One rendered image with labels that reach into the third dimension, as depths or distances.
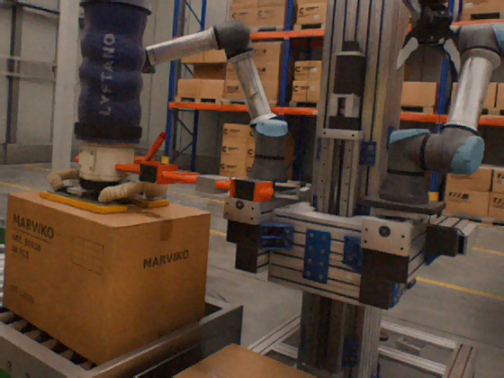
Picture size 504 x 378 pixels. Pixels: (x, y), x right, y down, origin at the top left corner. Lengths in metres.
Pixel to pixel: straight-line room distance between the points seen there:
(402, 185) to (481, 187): 6.63
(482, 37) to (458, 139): 0.37
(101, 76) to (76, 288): 0.65
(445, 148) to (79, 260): 1.12
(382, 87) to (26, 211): 1.31
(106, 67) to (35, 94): 10.29
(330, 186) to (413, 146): 0.37
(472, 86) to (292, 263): 0.82
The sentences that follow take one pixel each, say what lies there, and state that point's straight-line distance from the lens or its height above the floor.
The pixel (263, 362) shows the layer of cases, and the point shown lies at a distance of 1.59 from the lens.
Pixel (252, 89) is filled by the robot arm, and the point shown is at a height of 1.39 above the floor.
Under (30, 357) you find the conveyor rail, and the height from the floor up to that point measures 0.58.
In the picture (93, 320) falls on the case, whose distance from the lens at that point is 1.48.
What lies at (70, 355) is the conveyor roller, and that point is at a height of 0.54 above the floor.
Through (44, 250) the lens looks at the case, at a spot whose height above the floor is 0.80.
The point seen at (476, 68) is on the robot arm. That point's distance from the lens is 1.75.
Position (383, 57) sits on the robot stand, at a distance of 1.87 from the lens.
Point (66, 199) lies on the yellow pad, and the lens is 1.62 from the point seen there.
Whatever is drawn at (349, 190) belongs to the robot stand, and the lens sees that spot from 1.81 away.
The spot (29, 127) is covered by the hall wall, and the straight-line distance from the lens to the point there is 11.79.
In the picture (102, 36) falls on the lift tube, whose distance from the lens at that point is 1.60.
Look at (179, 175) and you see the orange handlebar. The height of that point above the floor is 1.09.
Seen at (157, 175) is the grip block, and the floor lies 1.08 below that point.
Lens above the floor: 1.25
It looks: 3 degrees down
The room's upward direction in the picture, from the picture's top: 4 degrees clockwise
